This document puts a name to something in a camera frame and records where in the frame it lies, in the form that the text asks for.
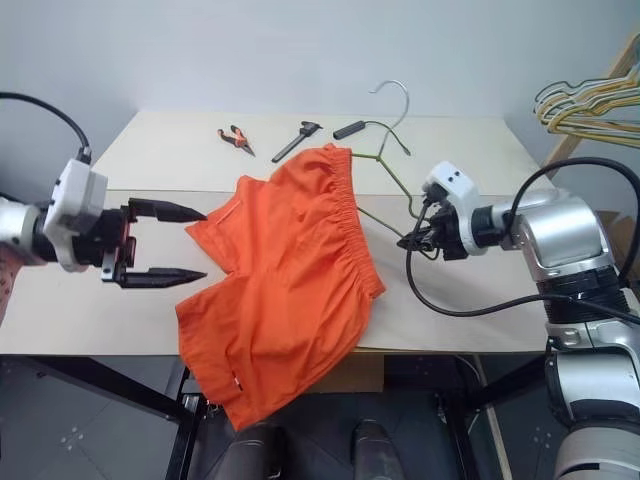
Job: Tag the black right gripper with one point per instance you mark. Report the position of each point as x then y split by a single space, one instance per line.
447 235

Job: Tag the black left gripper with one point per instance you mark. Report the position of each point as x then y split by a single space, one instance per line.
107 240

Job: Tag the orange shorts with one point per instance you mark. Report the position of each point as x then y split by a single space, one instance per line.
280 250

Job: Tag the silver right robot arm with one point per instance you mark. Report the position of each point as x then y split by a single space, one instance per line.
560 230

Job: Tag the brown cardboard under table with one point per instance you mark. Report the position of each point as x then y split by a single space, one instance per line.
355 375

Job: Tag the black vernier caliper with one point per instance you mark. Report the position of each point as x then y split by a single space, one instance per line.
290 149

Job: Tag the brown cardboard box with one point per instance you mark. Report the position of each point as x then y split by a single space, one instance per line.
617 230

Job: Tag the light wooden slat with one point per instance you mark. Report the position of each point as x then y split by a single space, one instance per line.
495 430

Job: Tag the dark rounded shape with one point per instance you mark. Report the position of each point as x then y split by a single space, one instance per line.
376 450
257 450

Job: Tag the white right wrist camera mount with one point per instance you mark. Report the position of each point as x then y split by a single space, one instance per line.
452 177

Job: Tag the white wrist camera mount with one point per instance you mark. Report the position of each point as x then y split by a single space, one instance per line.
452 177
75 190

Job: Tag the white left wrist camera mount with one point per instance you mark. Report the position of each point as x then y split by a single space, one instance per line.
75 190

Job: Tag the black metal table frame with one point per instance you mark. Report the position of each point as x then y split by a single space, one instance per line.
180 430

